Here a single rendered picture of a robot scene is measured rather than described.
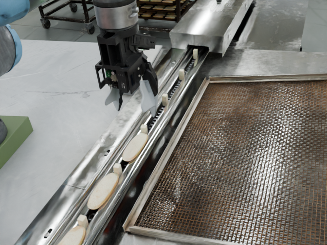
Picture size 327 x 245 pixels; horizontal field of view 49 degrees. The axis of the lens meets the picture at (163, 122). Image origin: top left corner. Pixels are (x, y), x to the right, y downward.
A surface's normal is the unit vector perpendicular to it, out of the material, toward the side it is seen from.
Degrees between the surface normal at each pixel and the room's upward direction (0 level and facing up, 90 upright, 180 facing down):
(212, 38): 90
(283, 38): 0
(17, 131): 90
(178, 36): 90
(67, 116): 0
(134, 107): 0
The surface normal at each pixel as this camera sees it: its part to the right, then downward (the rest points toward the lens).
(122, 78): -0.36, 0.58
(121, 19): 0.37, 0.55
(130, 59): -0.07, -0.80
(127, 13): 0.65, 0.42
